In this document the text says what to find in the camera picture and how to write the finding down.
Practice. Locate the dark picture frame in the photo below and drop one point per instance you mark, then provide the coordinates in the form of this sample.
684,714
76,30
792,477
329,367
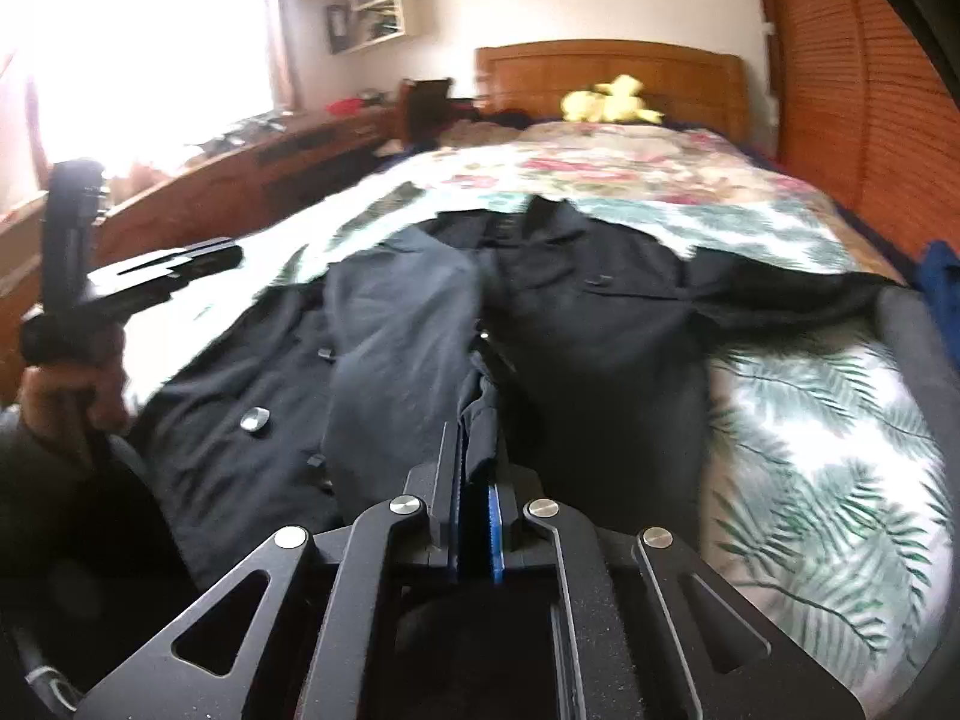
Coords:
337,28

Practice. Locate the wooden louvered wardrobe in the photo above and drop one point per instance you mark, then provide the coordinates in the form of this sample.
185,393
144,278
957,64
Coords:
847,75

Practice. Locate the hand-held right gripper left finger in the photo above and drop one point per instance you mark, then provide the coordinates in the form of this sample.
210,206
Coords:
453,517

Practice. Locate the light curtain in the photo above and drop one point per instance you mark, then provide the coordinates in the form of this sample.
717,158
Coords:
279,22

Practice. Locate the long wooden desk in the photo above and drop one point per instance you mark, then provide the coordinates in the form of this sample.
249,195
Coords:
225,180

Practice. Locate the bright window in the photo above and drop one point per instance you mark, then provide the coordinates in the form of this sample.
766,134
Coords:
135,37

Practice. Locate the person's left forearm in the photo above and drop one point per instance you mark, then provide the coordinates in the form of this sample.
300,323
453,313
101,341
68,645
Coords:
52,510

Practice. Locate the dark wooden chair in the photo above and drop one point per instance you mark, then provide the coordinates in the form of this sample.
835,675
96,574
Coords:
431,109

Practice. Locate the small red item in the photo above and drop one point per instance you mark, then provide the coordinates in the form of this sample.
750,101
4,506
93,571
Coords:
345,105

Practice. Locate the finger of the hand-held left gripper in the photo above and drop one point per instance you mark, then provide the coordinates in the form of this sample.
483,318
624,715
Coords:
165,270

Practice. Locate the yellow plush toy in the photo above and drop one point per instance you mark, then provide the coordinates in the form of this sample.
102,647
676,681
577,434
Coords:
607,103

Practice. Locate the person's left hand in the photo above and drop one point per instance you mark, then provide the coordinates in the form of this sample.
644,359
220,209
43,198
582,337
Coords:
64,397

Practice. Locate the wooden bed headboard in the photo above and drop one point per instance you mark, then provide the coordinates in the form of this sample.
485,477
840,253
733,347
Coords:
600,71

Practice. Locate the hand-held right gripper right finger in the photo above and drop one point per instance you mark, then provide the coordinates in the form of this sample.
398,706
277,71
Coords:
496,540

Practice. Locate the folded grey cloth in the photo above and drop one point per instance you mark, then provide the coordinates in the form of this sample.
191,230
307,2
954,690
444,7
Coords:
911,360

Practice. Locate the floral palm-leaf bedspread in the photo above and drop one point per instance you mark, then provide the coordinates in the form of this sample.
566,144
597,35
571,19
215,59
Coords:
810,465

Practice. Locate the dark navy coat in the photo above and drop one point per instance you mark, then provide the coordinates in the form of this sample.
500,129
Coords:
600,360

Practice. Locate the folded blue cloth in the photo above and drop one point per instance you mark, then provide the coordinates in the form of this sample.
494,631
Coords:
941,277

